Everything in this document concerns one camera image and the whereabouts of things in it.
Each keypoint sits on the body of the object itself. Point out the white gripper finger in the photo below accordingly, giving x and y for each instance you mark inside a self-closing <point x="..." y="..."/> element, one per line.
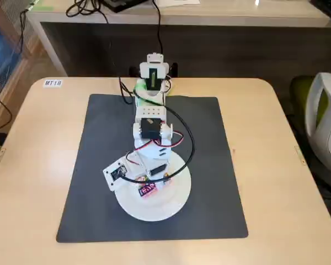
<point x="167" y="179"/>
<point x="142" y="179"/>

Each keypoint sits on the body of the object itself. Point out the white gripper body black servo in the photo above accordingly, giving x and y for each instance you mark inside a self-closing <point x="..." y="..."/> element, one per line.
<point x="156" y="170"/>

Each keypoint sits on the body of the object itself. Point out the red yellow snack box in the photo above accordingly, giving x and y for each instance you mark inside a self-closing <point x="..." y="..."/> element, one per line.
<point x="147" y="191"/>

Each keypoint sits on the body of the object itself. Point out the white round dish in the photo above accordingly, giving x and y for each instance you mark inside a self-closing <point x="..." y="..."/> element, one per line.
<point x="165" y="201"/>

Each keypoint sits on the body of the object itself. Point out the dark grey square mat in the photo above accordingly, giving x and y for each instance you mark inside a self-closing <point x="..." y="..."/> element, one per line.
<point x="99" y="215"/>

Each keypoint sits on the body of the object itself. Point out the white MT18 label sticker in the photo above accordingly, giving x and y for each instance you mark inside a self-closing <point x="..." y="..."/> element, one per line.
<point x="53" y="83"/>

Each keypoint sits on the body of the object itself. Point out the beige background desk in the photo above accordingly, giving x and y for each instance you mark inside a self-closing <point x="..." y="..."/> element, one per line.
<point x="209" y="16"/>

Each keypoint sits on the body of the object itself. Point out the black device on desk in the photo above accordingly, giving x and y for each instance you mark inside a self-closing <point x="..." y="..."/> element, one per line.
<point x="121" y="5"/>

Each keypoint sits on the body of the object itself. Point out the white paper sheet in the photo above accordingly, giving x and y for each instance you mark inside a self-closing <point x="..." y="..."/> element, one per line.
<point x="179" y="2"/>

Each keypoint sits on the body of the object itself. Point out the white chair with green cushion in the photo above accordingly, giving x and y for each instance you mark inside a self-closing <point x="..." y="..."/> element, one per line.
<point x="324" y="124"/>

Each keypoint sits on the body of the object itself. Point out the blue plastic bin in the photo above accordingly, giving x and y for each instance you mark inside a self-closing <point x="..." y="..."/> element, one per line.
<point x="1" y="52"/>

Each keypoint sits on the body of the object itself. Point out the green tape strip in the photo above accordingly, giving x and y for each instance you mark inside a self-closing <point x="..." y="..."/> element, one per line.
<point x="42" y="7"/>

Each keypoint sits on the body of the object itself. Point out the black keyboard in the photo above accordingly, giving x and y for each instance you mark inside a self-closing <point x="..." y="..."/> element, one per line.
<point x="329" y="7"/>

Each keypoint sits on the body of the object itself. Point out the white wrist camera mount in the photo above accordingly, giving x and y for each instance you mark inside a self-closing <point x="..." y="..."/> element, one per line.
<point x="114" y="174"/>

